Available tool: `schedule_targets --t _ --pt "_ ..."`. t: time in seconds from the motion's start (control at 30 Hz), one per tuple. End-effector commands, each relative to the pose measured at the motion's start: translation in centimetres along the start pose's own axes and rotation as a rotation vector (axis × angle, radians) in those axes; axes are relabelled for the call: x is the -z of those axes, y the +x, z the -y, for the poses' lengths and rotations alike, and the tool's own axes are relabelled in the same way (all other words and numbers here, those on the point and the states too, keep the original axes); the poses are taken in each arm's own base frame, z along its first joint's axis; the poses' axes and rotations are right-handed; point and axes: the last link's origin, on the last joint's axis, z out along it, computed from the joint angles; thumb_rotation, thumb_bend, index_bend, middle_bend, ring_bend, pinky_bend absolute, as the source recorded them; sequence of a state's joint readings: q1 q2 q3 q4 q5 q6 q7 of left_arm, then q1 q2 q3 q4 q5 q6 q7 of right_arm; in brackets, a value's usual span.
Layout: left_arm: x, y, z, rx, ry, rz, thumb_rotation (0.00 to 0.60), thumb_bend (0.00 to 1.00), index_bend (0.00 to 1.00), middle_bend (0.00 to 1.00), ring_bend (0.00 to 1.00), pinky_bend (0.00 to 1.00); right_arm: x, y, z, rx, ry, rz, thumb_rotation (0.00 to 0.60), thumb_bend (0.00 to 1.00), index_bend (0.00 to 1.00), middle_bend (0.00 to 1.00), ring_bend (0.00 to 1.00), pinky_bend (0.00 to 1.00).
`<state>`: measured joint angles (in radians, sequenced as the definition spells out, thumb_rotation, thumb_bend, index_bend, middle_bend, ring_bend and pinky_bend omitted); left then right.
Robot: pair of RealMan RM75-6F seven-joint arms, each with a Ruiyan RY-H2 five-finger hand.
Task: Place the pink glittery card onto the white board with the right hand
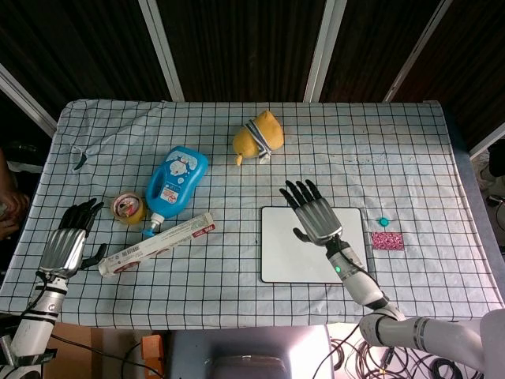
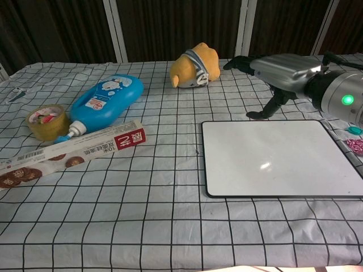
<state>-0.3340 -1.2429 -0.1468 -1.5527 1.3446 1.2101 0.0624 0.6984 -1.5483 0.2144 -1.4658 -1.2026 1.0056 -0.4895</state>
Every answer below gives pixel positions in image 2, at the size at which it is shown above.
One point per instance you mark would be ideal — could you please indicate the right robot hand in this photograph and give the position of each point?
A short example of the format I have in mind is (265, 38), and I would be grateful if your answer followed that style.
(280, 71)

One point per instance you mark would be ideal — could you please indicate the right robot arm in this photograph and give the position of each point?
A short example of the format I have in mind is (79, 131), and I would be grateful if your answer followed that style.
(339, 93)

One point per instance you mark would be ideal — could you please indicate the white board black frame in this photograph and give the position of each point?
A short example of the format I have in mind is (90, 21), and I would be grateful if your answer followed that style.
(276, 158)

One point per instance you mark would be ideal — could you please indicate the small teal object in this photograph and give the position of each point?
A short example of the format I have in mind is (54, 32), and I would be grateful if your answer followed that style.
(353, 130)

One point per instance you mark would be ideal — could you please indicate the yellow plush toy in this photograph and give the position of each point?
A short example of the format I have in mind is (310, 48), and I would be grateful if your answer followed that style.
(195, 66)

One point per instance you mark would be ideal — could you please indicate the checkered tablecloth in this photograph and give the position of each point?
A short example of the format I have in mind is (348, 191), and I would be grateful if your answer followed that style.
(158, 181)

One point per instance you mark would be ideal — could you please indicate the blue cartoon bottle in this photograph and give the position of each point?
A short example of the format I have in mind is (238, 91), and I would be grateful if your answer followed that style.
(106, 100)

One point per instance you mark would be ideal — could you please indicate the long baking paper box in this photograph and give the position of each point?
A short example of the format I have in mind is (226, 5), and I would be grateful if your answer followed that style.
(71, 154)

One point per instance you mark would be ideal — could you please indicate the brown packing tape roll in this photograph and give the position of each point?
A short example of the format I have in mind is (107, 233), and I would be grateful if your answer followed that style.
(46, 122)

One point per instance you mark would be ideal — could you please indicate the white frame post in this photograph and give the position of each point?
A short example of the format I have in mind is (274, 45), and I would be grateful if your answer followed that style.
(3, 72)
(115, 29)
(321, 27)
(243, 28)

